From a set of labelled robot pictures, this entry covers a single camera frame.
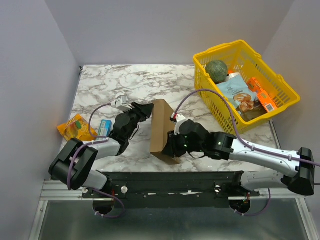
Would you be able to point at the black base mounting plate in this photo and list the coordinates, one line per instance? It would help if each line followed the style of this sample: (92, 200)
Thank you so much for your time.
(156, 190)

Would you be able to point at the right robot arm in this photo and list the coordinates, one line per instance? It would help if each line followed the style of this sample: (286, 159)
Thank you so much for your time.
(294, 170)

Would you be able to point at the green round melon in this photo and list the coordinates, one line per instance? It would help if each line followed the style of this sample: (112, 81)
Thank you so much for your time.
(217, 71)

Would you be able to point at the brown cardboard box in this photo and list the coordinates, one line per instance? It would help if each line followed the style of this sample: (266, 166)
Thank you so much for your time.
(160, 126)

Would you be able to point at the yellow plastic basket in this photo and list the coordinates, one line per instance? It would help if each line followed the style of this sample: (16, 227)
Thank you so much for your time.
(240, 57)

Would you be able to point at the blue toothpaste box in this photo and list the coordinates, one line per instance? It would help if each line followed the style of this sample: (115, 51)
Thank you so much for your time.
(104, 128)

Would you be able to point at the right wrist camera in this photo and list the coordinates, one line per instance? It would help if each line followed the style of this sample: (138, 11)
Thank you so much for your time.
(178, 120)

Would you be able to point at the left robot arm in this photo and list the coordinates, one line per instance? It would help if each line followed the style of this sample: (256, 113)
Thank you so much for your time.
(73, 165)

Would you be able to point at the orange candy bag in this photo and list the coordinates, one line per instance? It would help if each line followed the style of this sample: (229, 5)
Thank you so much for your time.
(77, 127)

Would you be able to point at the orange snack box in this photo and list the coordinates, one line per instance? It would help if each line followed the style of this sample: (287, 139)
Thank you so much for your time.
(264, 98)

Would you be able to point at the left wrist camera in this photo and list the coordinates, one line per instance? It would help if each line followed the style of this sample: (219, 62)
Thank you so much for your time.
(121, 103)

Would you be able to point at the white orange bottle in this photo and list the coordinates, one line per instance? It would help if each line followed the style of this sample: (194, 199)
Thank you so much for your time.
(232, 75)

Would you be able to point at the light blue snack pouch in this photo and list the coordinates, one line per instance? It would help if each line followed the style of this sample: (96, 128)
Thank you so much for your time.
(238, 94)

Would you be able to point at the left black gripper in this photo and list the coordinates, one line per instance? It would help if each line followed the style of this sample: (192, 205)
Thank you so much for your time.
(142, 113)

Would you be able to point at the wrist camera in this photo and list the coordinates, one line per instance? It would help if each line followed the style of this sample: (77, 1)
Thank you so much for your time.
(121, 103)
(178, 120)

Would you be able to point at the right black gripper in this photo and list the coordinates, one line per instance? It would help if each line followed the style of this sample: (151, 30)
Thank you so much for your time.
(170, 144)

